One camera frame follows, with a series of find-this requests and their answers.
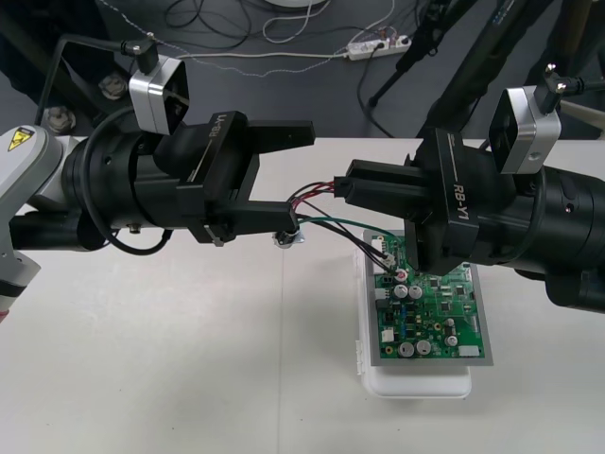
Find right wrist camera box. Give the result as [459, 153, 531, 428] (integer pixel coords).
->
[487, 85, 563, 176]

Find black floor cable tangle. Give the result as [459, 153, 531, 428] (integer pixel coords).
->
[160, 0, 267, 51]

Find blue white braided cable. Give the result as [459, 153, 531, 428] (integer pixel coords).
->
[96, 0, 349, 79]

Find white round stand base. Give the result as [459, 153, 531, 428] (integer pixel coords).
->
[263, 0, 333, 9]

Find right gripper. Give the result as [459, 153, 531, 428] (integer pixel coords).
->
[346, 127, 495, 276]

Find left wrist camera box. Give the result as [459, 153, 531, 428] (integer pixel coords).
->
[128, 55, 193, 136]

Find red black green cable bundle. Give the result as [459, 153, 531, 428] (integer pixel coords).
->
[272, 175, 413, 278]

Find green circuit board grey frame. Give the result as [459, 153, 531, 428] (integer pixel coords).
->
[362, 229, 495, 370]

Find thin white floor cable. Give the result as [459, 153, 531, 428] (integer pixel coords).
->
[262, 0, 396, 46]

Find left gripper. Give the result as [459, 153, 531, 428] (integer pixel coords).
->
[153, 110, 317, 246]

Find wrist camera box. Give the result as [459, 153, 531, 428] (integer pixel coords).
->
[128, 55, 193, 136]
[487, 85, 563, 176]

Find white power strip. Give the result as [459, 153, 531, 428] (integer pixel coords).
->
[346, 33, 414, 62]

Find milky plastic box with lid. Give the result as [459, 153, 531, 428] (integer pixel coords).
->
[351, 231, 474, 401]

